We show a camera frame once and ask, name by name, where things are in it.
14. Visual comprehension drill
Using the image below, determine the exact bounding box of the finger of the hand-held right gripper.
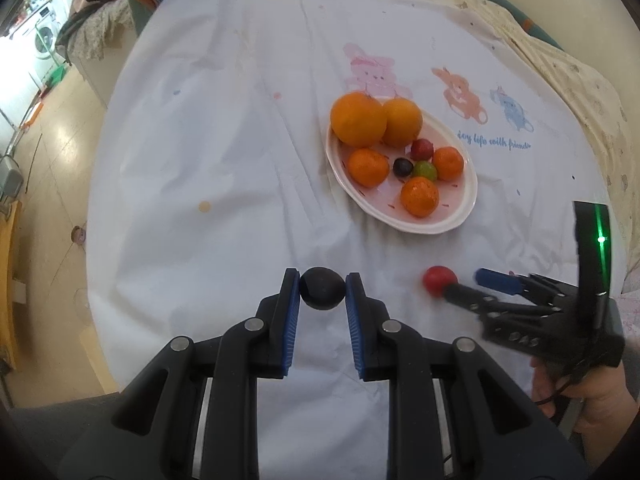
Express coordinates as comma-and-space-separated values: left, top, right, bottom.
443, 282, 557, 319
474, 268, 582, 307

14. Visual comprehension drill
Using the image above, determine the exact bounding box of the large orange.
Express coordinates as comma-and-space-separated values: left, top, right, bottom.
382, 98, 424, 149
330, 90, 389, 147

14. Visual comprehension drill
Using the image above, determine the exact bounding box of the person's right hand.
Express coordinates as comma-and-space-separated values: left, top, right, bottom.
530, 355, 640, 461

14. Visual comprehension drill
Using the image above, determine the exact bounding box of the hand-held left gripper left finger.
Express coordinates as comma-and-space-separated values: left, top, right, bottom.
61, 267, 302, 480

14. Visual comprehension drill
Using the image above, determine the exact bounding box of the pink and white plate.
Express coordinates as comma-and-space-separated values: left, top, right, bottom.
325, 104, 479, 235

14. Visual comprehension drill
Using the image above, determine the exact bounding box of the white washing machine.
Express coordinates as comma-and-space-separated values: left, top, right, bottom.
29, 6, 62, 60

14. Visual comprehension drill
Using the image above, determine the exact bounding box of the black cable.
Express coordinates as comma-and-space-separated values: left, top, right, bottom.
531, 374, 577, 407

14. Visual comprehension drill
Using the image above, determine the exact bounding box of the white printed bed sheet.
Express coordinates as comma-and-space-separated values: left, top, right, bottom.
85, 0, 627, 480

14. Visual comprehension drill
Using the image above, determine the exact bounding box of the pile of floral cloth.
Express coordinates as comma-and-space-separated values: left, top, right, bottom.
56, 0, 137, 63

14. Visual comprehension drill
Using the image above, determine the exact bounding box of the teal pillow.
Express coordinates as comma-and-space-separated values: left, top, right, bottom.
477, 0, 564, 52

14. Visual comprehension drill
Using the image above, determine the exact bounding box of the small mandarin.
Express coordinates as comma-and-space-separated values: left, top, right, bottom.
400, 176, 441, 219
432, 146, 465, 182
348, 147, 390, 189

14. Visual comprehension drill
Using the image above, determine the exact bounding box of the yellow wooden furniture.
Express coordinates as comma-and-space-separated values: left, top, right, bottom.
0, 199, 24, 372

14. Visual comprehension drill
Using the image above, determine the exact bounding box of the grey box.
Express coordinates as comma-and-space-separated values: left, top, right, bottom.
0, 155, 26, 202

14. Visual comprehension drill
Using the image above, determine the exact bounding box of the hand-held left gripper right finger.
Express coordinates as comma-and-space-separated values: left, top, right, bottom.
345, 272, 592, 480

